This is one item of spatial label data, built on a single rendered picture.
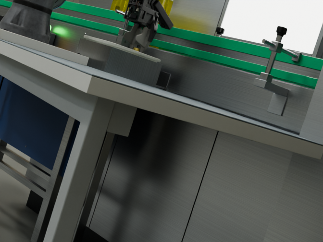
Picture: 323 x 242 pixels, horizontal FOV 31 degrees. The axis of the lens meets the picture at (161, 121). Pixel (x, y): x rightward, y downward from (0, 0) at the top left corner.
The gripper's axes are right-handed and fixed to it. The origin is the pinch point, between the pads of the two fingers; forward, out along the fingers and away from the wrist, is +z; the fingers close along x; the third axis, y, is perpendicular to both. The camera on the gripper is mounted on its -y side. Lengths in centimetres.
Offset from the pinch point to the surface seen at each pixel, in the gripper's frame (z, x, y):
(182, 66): 0.2, 9.9, -11.7
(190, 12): -21.1, -12.4, -30.5
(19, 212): 84, -75, -29
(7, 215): 84, -71, -20
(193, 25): -16.6, -8.6, -30.4
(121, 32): -4.8, -13.5, -2.3
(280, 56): -10.3, 45.0, -12.2
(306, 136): 9, 72, 7
